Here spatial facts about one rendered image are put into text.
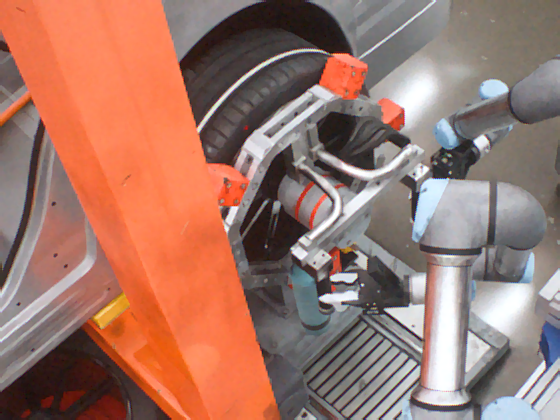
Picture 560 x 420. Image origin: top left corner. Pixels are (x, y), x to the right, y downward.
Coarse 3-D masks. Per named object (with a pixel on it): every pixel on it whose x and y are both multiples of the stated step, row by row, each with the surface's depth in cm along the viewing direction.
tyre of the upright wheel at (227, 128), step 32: (256, 32) 215; (288, 32) 224; (192, 64) 208; (224, 64) 205; (256, 64) 204; (288, 64) 204; (320, 64) 208; (192, 96) 203; (256, 96) 198; (288, 96) 205; (224, 128) 197; (224, 160) 200
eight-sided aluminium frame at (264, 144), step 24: (312, 96) 204; (336, 96) 204; (360, 96) 220; (288, 120) 203; (312, 120) 202; (264, 144) 196; (288, 144) 200; (240, 168) 199; (264, 168) 198; (240, 216) 202; (240, 240) 207; (240, 264) 213; (264, 264) 230; (288, 264) 236
